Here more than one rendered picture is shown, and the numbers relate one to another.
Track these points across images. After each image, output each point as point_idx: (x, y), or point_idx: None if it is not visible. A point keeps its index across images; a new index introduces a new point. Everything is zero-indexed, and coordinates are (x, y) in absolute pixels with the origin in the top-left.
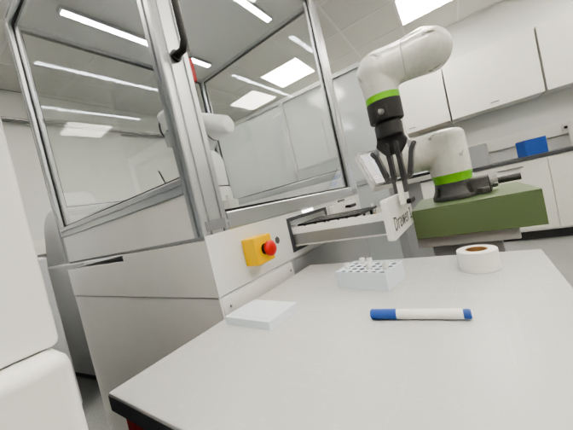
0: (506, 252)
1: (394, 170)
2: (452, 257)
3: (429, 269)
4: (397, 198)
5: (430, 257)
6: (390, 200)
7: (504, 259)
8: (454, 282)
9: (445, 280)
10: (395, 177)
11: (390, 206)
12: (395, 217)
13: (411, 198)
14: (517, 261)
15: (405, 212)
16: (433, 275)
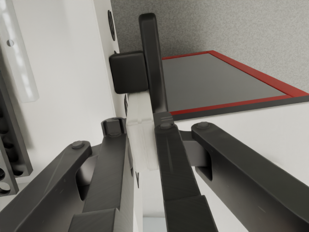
0: (300, 114)
1: (130, 194)
2: (224, 129)
3: (199, 186)
4: (116, 108)
5: (186, 125)
6: (136, 216)
7: (294, 148)
8: (237, 229)
9: (227, 223)
10: (133, 182)
11: (139, 217)
12: (135, 171)
13: (165, 94)
14: (306, 156)
15: (107, 16)
16: (210, 208)
